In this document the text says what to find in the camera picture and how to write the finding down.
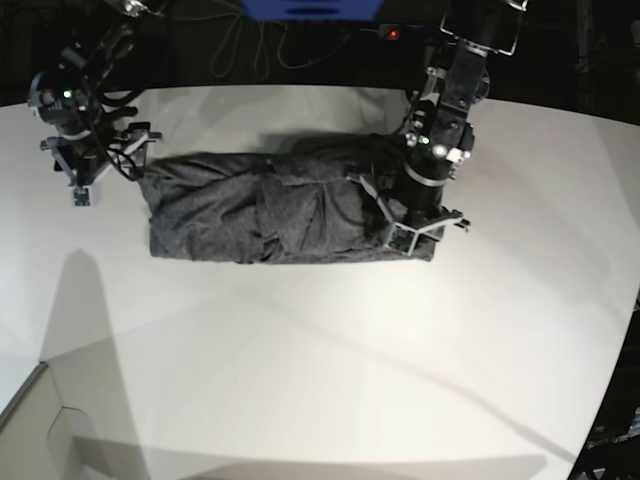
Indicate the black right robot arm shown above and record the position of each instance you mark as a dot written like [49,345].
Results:
[91,64]

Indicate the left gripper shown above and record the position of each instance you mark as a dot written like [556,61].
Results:
[402,196]

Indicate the black power strip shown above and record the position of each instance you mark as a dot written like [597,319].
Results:
[407,32]

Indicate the grey t-shirt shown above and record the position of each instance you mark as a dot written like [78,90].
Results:
[302,206]

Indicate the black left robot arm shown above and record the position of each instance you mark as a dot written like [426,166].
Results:
[435,137]

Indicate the blue box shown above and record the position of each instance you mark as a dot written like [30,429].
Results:
[288,10]

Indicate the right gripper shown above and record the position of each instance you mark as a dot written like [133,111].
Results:
[87,143]

